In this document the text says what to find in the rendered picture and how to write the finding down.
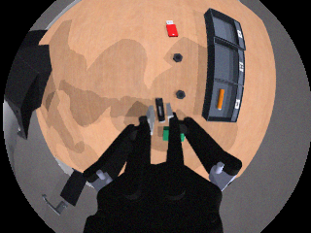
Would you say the red usb stick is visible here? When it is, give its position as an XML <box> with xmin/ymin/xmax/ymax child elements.
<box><xmin>166</xmin><ymin>20</ymin><xmax>178</xmax><ymax>37</ymax></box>

